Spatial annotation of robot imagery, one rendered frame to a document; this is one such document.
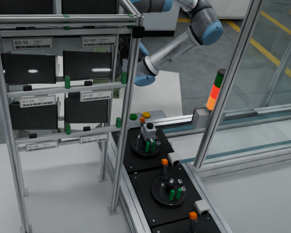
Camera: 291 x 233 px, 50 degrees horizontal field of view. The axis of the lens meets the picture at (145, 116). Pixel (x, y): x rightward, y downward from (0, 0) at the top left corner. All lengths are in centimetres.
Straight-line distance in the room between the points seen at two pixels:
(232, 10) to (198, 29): 423
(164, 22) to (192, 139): 322
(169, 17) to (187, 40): 306
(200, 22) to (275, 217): 93
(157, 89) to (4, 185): 105
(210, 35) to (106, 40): 85
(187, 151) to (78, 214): 57
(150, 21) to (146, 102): 280
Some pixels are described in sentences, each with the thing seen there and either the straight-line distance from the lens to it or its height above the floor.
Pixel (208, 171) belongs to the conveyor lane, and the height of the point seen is 92.
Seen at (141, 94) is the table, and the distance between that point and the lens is 191.
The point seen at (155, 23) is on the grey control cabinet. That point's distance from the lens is 460.
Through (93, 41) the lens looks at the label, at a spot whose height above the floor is 160.
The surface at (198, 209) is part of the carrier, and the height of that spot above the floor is 99.
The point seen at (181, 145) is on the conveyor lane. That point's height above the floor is 92.
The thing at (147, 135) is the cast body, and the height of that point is 107.
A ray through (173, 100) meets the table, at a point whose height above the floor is 86.
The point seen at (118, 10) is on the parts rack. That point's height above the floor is 161.
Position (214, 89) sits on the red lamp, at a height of 135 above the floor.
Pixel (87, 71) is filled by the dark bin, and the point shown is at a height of 148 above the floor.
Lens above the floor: 195
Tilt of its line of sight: 39 degrees down
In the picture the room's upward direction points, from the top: 10 degrees clockwise
